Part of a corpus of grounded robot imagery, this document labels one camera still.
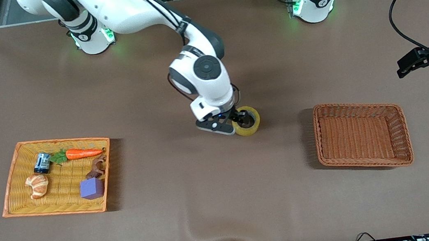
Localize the yellow clear tape roll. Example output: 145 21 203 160
230 104 263 138

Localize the brown wicker basket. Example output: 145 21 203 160
311 93 415 177

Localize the brown twisted pretzel toy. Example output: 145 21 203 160
83 153 110 181

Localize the orange toy carrot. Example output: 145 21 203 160
49 144 105 166

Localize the purple foam cube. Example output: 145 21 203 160
78 176 106 202

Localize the orange yellow wicker tray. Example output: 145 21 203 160
0 130 119 225

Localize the small blue can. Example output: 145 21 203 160
32 152 53 175

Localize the toy croissant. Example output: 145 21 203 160
24 173 51 201

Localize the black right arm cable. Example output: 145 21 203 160
167 65 242 114

